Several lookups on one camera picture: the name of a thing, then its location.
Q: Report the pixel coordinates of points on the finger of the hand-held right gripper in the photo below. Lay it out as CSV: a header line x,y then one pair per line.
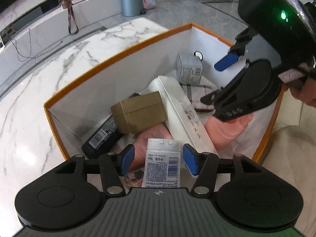
x,y
212,97
226,63

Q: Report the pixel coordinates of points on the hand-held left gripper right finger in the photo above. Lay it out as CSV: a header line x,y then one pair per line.
x,y
190,159

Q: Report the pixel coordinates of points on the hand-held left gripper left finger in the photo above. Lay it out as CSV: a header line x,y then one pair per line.
x,y
127,159

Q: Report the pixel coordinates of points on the plaid cloth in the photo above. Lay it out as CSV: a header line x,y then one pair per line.
x,y
197,93

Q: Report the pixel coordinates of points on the illustrated card box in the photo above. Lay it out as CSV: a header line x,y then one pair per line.
x,y
134,177

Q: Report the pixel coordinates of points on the white printed tube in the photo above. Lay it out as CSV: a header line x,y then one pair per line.
x,y
161,163

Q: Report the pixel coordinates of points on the pink bottle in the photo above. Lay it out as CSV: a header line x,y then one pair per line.
x,y
153,138

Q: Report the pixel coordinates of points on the black bottle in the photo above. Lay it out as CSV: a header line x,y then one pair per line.
x,y
101,138

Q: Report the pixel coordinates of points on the grey translucent small box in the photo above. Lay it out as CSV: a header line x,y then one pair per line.
x,y
188,70

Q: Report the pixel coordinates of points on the long white case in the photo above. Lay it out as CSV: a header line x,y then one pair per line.
x,y
182,118

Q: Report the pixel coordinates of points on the olive green small box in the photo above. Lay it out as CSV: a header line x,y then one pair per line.
x,y
140,113

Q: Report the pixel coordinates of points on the orange cardboard box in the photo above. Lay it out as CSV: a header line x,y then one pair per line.
x,y
81,88

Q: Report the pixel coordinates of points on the person's right hand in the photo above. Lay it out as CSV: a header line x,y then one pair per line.
x,y
307,92

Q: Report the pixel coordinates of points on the white marble television console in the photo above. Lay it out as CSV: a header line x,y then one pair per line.
x,y
49,23

